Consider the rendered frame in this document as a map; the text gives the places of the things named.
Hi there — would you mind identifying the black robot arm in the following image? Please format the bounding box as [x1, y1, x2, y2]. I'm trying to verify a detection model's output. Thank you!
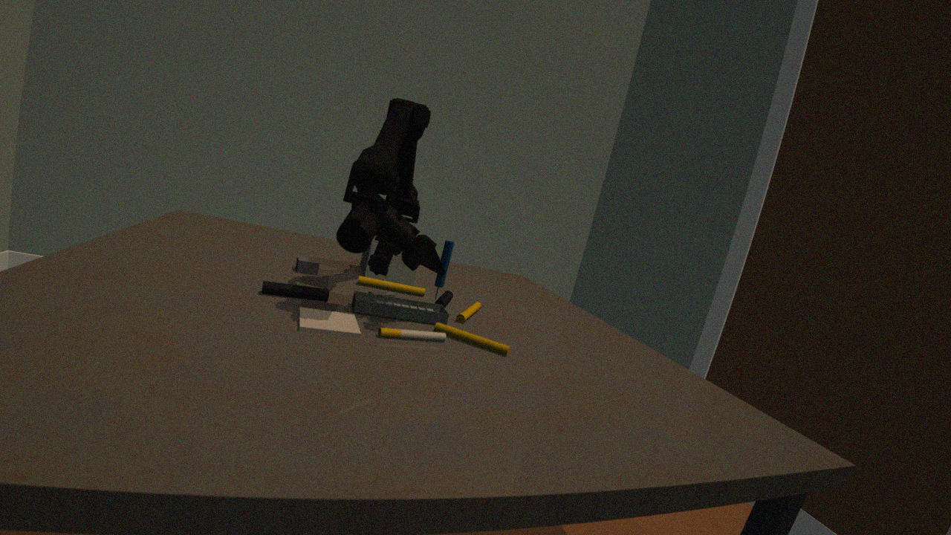
[337, 98, 431, 276]

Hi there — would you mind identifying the grey keyboard with keys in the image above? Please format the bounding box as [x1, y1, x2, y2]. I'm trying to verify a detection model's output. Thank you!
[351, 291, 449, 325]

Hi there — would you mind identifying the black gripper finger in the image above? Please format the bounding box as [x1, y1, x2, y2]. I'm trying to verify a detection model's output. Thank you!
[421, 249, 446, 276]

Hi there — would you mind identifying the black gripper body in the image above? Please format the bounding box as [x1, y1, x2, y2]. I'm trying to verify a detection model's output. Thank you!
[376, 209, 437, 271]

